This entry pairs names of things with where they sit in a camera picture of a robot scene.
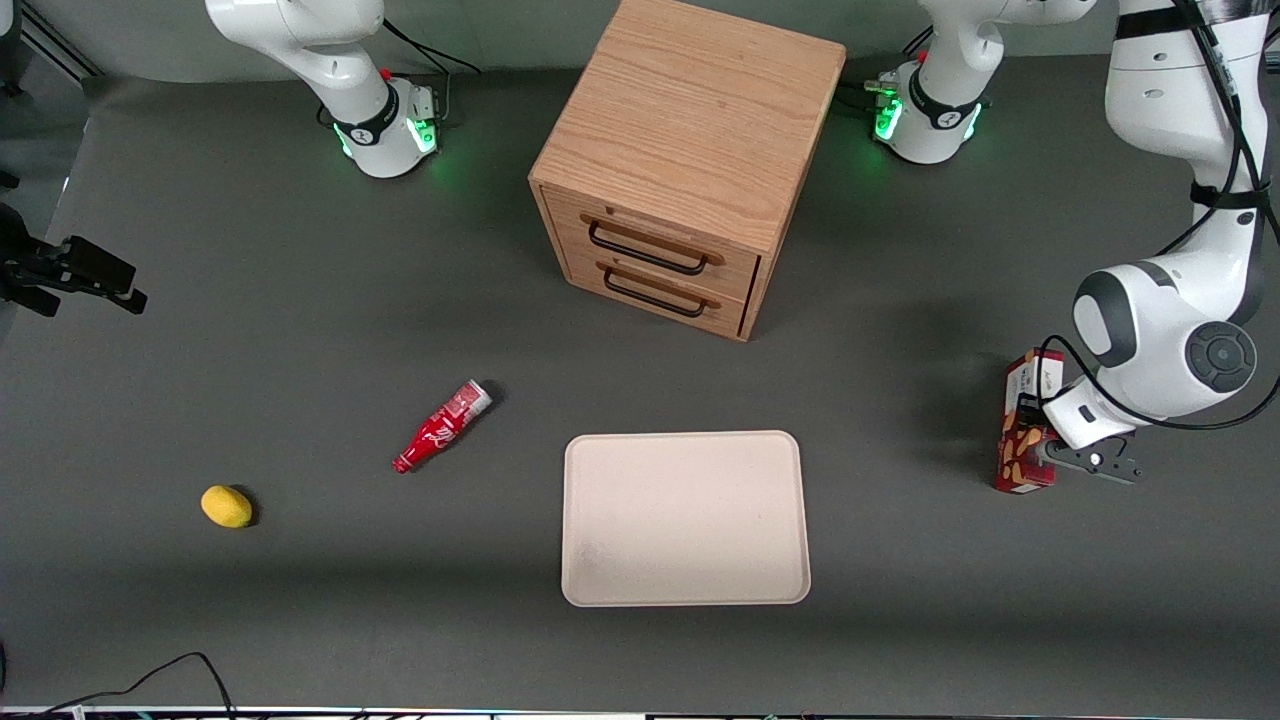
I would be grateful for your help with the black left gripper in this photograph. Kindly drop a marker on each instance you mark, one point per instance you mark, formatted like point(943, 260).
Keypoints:
point(1027, 412)

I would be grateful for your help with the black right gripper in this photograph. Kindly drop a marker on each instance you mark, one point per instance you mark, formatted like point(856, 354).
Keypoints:
point(28, 270)

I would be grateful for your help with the red tartan shortbread cookie box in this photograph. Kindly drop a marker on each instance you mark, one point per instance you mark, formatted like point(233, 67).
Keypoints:
point(1020, 472)

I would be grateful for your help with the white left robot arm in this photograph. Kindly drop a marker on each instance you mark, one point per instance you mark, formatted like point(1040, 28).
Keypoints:
point(1160, 350)

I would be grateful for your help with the cream rectangular plastic tray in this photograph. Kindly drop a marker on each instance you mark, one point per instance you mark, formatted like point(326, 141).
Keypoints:
point(685, 520)

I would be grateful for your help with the yellow lemon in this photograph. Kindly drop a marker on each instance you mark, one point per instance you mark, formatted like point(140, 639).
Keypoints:
point(226, 506)

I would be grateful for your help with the red cola bottle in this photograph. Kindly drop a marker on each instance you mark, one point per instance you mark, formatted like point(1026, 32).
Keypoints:
point(440, 428)

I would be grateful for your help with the wooden two-drawer cabinet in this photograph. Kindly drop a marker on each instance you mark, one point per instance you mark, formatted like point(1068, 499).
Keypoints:
point(690, 120)

